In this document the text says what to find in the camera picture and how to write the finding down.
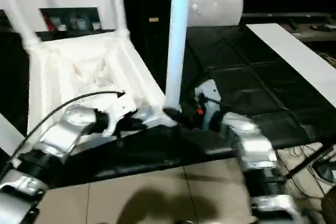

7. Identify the white plastic table top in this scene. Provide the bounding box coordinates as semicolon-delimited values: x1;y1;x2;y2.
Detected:
25;29;179;154

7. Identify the black work mat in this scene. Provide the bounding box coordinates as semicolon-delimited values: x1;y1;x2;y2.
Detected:
0;25;336;188

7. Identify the white padded sheet with fitting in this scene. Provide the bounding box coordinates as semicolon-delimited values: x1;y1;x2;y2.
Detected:
186;0;245;28

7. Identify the flat white sheet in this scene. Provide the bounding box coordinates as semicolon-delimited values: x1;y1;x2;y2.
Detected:
246;23;336;109

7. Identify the black stand leg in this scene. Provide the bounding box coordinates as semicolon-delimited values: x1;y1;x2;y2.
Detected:
283;145;336;183

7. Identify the dark low wooden bench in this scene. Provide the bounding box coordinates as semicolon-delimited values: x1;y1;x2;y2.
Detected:
241;12;336;44

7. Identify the black remote control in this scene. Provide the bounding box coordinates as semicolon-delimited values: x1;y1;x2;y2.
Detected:
310;23;336;30

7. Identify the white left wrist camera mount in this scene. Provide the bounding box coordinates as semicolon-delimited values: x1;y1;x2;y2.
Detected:
97;94;138;138

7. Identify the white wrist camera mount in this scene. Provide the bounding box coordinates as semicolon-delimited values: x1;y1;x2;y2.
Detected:
97;94;138;138
194;80;221;130

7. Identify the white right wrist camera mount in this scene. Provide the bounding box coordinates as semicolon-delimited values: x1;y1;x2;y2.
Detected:
194;80;221;130

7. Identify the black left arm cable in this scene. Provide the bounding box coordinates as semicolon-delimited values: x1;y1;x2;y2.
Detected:
0;91;127;183

